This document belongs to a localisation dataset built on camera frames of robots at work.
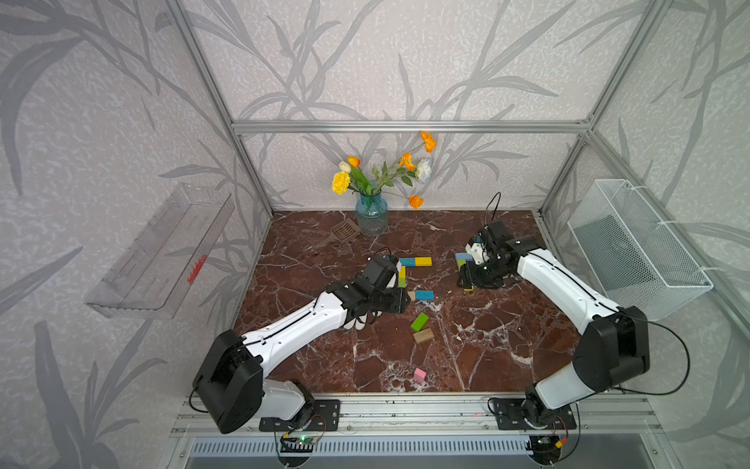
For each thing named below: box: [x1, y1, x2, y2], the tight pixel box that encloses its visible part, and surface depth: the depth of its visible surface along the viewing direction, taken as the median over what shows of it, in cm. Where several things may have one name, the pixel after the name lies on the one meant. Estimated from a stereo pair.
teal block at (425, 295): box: [416, 290, 435, 301], surface depth 97 cm
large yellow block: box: [415, 256, 433, 267], surface depth 107 cm
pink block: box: [414, 367, 427, 384], surface depth 78 cm
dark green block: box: [410, 311, 429, 333], surface depth 92 cm
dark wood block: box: [413, 327, 435, 343], surface depth 88 cm
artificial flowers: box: [332, 131, 437, 211], surface depth 98 cm
